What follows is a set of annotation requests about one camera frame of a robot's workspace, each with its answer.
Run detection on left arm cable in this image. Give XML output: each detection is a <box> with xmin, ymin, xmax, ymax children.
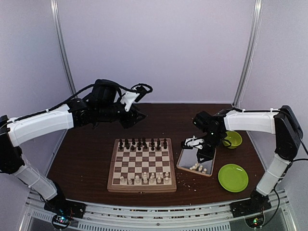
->
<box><xmin>4</xmin><ymin>83</ymin><xmax>154</xmax><ymax>126</ymax></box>

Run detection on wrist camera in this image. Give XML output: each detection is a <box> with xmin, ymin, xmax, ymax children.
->
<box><xmin>120</xmin><ymin>83</ymin><xmax>153</xmax><ymax>112</ymax></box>
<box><xmin>181</xmin><ymin>136</ymin><xmax>205</xmax><ymax>150</ymax></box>

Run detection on white chess piece four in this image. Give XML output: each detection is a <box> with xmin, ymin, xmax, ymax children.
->
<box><xmin>164</xmin><ymin>171</ymin><xmax>169</xmax><ymax>184</ymax></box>

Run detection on white chess piece one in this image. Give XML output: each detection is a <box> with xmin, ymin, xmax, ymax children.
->
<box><xmin>135</xmin><ymin>175</ymin><xmax>141</xmax><ymax>184</ymax></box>

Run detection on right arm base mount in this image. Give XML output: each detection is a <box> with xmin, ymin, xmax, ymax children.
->
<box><xmin>230</xmin><ymin>190</ymin><xmax>271</xmax><ymax>218</ymax></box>

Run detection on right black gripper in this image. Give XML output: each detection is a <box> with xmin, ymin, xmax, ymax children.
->
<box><xmin>197</xmin><ymin>131</ymin><xmax>224</xmax><ymax>163</ymax></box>

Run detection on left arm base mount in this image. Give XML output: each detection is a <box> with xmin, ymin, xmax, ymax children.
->
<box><xmin>44</xmin><ymin>200</ymin><xmax>86</xmax><ymax>218</ymax></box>

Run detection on left aluminium corner post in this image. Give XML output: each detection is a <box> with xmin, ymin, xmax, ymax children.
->
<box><xmin>50</xmin><ymin>0</ymin><xmax>77</xmax><ymax>94</ymax></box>

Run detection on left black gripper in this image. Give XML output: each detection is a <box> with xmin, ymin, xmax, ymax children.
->
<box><xmin>97</xmin><ymin>97</ymin><xmax>146</xmax><ymax>129</ymax></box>

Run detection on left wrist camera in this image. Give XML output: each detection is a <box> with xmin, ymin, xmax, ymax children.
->
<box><xmin>120</xmin><ymin>83</ymin><xmax>153</xmax><ymax>112</ymax></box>

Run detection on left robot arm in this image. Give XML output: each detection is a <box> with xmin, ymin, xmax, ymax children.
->
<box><xmin>0</xmin><ymin>79</ymin><xmax>153</xmax><ymax>214</ymax></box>

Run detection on aluminium corner post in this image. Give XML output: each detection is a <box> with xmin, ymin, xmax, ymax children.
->
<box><xmin>232</xmin><ymin>0</ymin><xmax>263</xmax><ymax>108</ymax></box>
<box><xmin>50</xmin><ymin>0</ymin><xmax>77</xmax><ymax>94</ymax></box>

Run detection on white chess piece three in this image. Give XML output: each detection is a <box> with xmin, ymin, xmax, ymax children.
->
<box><xmin>149</xmin><ymin>173</ymin><xmax>155</xmax><ymax>184</ymax></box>

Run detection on aluminium front rail frame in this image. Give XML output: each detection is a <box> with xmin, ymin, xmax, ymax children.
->
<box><xmin>17</xmin><ymin>190</ymin><xmax>299</xmax><ymax>231</ymax></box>

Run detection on white chess piece five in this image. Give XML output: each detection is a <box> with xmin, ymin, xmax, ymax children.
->
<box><xmin>142</xmin><ymin>172</ymin><xmax>148</xmax><ymax>184</ymax></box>

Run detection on green plate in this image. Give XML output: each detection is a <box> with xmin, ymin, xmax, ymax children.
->
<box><xmin>218</xmin><ymin>164</ymin><xmax>249</xmax><ymax>193</ymax></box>

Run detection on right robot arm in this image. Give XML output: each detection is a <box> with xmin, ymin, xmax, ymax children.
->
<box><xmin>184</xmin><ymin>105</ymin><xmax>304</xmax><ymax>213</ymax></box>

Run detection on black chess piece far right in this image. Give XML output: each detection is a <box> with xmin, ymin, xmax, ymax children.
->
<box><xmin>163</xmin><ymin>138</ymin><xmax>167</xmax><ymax>149</ymax></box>

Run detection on wooden chess board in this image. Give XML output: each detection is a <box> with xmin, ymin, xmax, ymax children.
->
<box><xmin>107</xmin><ymin>138</ymin><xmax>177</xmax><ymax>193</ymax></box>

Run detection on metal tray with wood rim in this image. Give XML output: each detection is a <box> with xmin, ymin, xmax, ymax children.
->
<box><xmin>176</xmin><ymin>148</ymin><xmax>216</xmax><ymax>177</ymax></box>

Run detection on right aluminium corner post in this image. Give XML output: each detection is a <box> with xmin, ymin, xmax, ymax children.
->
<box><xmin>232</xmin><ymin>0</ymin><xmax>263</xmax><ymax>108</ymax></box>

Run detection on small green bowl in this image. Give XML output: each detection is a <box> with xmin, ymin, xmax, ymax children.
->
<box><xmin>222</xmin><ymin>131</ymin><xmax>243</xmax><ymax>149</ymax></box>

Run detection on white chess piece seven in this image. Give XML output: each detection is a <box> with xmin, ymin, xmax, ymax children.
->
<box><xmin>156</xmin><ymin>172</ymin><xmax>163</xmax><ymax>184</ymax></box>

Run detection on white pieces pile in tray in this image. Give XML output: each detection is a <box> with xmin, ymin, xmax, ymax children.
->
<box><xmin>189</xmin><ymin>163</ymin><xmax>207</xmax><ymax>174</ymax></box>

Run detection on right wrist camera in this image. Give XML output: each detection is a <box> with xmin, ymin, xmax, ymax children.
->
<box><xmin>181</xmin><ymin>136</ymin><xmax>205</xmax><ymax>150</ymax></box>

